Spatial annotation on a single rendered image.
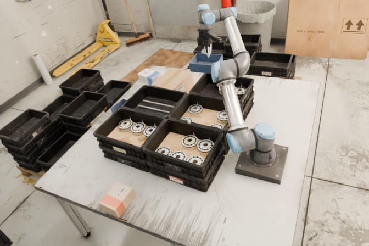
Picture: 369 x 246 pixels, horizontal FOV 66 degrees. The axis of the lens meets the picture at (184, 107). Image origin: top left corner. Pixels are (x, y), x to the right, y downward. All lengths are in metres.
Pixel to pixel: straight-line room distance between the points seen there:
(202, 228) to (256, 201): 0.33
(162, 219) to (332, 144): 1.90
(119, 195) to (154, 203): 0.20
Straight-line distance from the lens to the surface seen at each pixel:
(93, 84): 3.40
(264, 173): 1.73
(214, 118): 1.96
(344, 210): 2.59
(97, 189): 1.92
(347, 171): 2.84
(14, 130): 3.22
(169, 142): 1.84
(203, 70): 1.99
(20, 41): 4.88
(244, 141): 1.61
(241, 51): 1.74
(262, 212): 1.63
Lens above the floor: 2.08
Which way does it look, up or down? 37 degrees down
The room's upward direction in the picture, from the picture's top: 11 degrees counter-clockwise
